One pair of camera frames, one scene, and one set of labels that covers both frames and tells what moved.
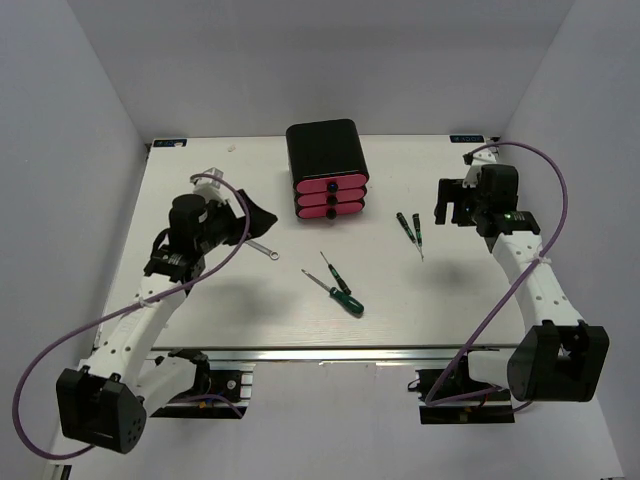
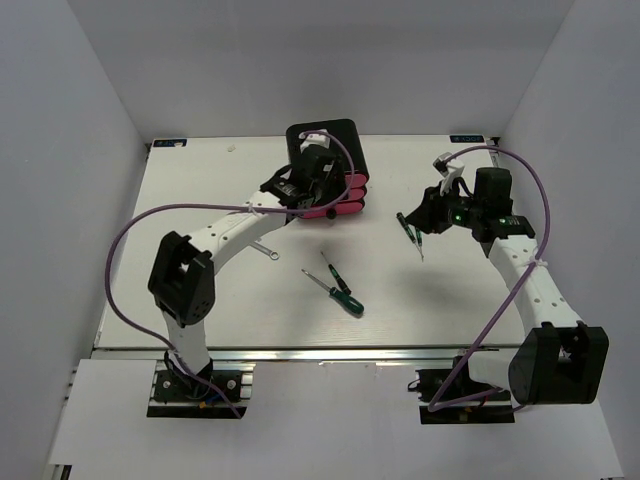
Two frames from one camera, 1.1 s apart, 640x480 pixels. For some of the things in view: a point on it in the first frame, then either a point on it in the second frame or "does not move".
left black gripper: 260,220 to 336,185
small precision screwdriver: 419,233 does not move
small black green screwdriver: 343,287 does not move
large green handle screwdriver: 344,299 does not move
